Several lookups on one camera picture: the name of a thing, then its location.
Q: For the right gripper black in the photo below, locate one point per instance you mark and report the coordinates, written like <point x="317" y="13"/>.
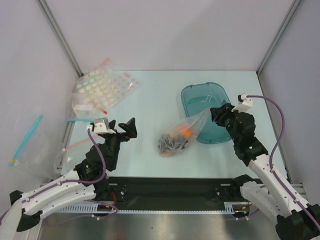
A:
<point x="222" y="115"/>

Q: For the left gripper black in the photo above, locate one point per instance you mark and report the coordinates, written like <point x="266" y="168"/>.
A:
<point x="129" y="127"/>

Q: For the teal transparent plastic tray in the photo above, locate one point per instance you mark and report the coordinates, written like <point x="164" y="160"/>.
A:
<point x="197" y="100"/>

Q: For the orange fruit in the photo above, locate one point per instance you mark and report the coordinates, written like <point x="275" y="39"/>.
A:
<point x="185" y="132"/>

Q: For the purple grape bunch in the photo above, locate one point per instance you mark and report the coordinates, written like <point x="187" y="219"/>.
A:
<point x="171" y="144"/>

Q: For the clear zip bag red dots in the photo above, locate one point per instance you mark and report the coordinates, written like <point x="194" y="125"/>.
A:
<point x="196" y="123"/>

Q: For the yellow mango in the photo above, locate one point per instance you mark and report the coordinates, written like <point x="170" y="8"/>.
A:
<point x="173" y="130"/>

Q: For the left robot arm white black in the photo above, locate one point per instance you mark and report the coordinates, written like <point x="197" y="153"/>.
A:
<point x="87" y="181"/>

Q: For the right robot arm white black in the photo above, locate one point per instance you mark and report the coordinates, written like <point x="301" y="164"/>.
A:
<point x="294" y="217"/>

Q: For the zip bag red dots back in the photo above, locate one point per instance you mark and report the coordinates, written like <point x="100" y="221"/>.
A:
<point x="124" y="84"/>

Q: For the zip bag pastel dots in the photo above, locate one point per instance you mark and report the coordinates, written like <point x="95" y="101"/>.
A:
<point x="94" y="92"/>

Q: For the zip bag blue zipper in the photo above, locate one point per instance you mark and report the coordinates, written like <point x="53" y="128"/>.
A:
<point x="80" y="120"/>

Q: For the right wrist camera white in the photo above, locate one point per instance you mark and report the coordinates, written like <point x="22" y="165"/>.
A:
<point x="245" y="103"/>

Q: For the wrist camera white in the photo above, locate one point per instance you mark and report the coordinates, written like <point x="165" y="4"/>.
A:
<point x="101" y="126"/>
<point x="245" y="103"/>

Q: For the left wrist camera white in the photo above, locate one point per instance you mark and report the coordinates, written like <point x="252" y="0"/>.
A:
<point x="101" y="126"/>

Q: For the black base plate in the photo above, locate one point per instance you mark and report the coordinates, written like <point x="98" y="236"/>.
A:
<point x="170" y="191"/>

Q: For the white slotted cable duct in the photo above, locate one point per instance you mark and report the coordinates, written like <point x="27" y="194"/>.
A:
<point x="224" y="208"/>

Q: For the clear bag teal zipper wall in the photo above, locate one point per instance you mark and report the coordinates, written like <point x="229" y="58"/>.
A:
<point x="33" y="153"/>

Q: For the right aluminium frame post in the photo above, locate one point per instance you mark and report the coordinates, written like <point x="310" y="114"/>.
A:
<point x="279" y="34"/>

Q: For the aluminium frame post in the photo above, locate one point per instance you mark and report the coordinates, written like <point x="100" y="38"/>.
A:
<point x="54" y="25"/>
<point x="279" y="34"/>

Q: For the left aluminium frame post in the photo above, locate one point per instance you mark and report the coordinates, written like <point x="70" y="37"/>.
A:
<point x="54" y="25"/>

